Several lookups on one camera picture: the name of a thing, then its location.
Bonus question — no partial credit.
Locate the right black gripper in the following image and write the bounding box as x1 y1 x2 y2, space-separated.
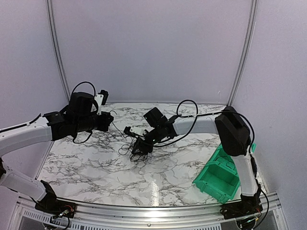
132 126 164 154

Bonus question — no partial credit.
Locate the right aluminium frame post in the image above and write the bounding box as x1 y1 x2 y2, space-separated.
227 0 259 105

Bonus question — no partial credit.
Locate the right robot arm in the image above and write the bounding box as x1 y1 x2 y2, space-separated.
125 106 263 219

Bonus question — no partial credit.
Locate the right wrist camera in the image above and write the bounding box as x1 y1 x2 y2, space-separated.
124 126 148 137

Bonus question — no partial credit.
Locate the black cable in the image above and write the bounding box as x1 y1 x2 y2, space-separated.
110 110 151 161
214 155 237 172

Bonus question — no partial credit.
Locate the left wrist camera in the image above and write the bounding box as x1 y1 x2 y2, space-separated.
94 90 109 115

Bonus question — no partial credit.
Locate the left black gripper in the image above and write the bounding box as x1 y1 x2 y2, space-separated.
74 111 113 133

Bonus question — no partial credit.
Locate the green three-compartment bin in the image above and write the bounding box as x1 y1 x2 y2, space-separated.
192 145 259 204

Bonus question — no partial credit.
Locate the aluminium frame post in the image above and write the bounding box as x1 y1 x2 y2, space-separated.
227 0 259 105
46 0 71 102

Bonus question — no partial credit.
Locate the left aluminium frame post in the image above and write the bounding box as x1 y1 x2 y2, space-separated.
46 0 71 102

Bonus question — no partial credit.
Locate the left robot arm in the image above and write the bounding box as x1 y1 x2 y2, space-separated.
0 90 114 213

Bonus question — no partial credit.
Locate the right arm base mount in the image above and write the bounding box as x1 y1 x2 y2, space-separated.
220 194 263 219

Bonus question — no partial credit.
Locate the front aluminium rail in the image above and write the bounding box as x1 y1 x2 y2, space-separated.
8 193 288 230

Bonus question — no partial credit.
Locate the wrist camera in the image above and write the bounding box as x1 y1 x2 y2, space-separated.
124 126 148 137
94 90 109 115

